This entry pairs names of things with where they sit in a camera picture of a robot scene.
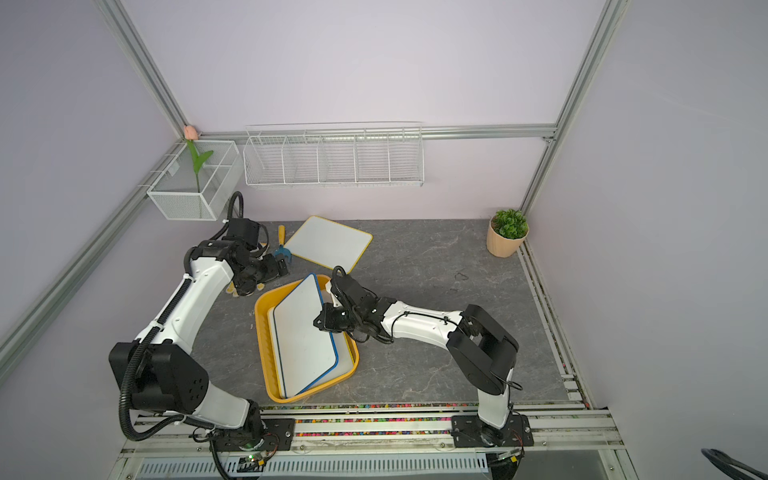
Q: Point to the beige plant pot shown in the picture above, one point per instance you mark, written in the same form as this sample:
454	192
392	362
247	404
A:
501	247

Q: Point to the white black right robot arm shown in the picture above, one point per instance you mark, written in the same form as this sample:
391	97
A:
485	352

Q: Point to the white mesh wall basket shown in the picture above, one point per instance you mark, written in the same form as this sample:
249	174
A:
174	190

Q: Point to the white wire wall shelf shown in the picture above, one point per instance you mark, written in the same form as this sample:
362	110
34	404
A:
334	154

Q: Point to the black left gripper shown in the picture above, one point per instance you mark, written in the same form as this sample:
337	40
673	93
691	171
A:
245	286

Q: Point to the blue garden fork yellow handle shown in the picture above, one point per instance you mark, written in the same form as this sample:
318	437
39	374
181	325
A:
282	252

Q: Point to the pink artificial tulip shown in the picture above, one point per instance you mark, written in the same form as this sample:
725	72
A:
199	159

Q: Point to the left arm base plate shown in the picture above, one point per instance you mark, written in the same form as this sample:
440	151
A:
270	434

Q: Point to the blue-framed whiteboard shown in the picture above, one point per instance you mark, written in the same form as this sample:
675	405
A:
303	336

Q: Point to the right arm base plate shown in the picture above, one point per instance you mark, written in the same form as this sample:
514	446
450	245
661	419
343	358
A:
468	431

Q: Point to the green artificial plant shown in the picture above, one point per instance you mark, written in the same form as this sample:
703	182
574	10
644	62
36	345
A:
510	224

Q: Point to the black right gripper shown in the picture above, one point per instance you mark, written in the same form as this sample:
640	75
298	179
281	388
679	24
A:
322	322

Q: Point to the yellow storage tray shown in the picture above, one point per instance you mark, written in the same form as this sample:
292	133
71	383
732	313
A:
298	360

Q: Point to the white vented front panel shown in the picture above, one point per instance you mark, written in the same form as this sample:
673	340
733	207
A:
320	466

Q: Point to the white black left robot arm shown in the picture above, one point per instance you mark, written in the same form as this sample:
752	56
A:
159	381

